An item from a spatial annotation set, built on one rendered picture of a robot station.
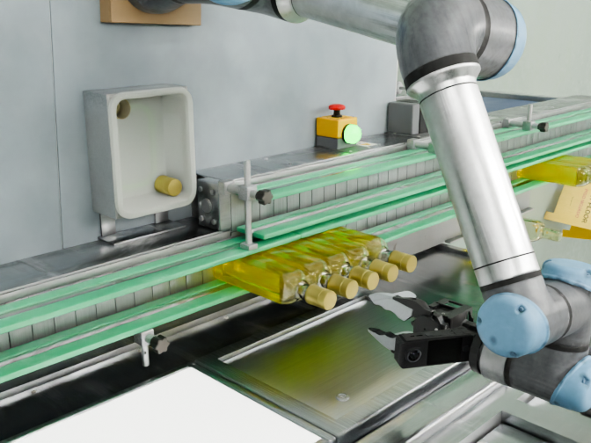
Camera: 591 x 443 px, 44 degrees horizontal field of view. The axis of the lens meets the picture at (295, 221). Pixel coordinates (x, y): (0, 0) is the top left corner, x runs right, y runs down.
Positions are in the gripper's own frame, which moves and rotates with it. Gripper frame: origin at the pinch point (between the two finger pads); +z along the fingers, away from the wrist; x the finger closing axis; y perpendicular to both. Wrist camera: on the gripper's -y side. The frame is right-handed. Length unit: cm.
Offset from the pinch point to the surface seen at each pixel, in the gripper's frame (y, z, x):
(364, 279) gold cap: 9.9, 9.9, 0.8
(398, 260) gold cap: 21.7, 11.1, 1.0
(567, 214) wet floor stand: 328, 112, -75
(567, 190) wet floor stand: 336, 117, -63
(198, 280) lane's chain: -6.4, 37.3, -2.2
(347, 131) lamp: 41, 41, 20
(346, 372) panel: 0.5, 5.7, -12.4
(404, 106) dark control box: 67, 44, 23
